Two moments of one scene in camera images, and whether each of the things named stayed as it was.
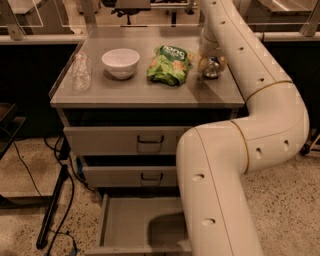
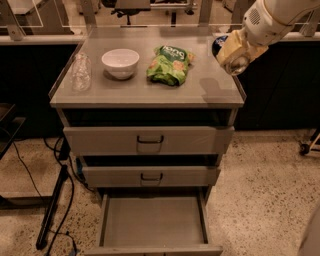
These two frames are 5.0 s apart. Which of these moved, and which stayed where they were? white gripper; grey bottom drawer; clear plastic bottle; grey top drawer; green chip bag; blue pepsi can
Moved: white gripper; blue pepsi can
Stayed: grey bottom drawer; grey top drawer; green chip bag; clear plastic bottle
